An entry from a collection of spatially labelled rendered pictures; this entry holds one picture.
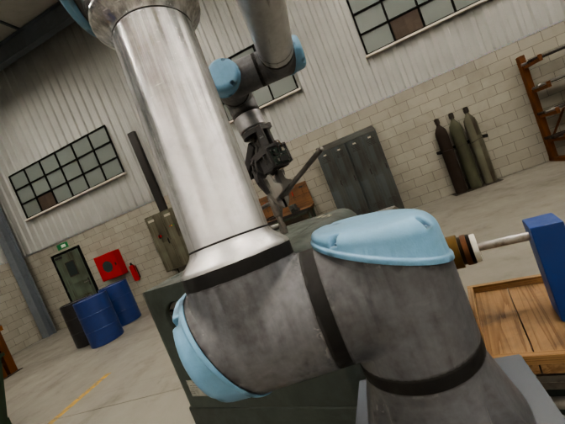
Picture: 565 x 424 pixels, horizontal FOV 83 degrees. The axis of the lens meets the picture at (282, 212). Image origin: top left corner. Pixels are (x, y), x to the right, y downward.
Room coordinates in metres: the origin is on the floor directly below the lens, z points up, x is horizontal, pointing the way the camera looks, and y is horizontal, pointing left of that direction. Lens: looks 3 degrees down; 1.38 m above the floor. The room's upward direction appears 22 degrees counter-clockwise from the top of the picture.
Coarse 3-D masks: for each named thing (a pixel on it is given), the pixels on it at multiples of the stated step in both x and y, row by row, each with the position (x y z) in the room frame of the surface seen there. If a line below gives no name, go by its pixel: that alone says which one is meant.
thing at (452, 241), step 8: (448, 240) 0.78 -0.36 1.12; (456, 240) 0.78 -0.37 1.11; (464, 240) 0.76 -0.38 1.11; (456, 248) 0.76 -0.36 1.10; (464, 248) 0.75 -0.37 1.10; (472, 248) 0.75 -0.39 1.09; (456, 256) 0.76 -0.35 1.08; (464, 256) 0.76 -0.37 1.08; (472, 256) 0.75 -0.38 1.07; (456, 264) 0.76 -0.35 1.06; (464, 264) 0.76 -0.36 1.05; (472, 264) 0.77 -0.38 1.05
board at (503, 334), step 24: (480, 288) 0.93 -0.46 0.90; (504, 288) 0.90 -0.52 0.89; (528, 288) 0.86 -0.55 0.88; (480, 312) 0.84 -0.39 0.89; (504, 312) 0.80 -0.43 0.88; (528, 312) 0.76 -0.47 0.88; (552, 312) 0.73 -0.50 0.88; (504, 336) 0.71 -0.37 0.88; (528, 336) 0.68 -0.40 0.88; (552, 336) 0.66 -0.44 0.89; (528, 360) 0.60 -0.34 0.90; (552, 360) 0.59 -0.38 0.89
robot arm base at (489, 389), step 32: (480, 352) 0.26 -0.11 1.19; (384, 384) 0.27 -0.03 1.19; (416, 384) 0.25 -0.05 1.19; (448, 384) 0.25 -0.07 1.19; (480, 384) 0.25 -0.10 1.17; (512, 384) 0.28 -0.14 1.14; (384, 416) 0.28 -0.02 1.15; (416, 416) 0.26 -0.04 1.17; (448, 416) 0.25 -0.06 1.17; (480, 416) 0.24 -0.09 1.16; (512, 416) 0.25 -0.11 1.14
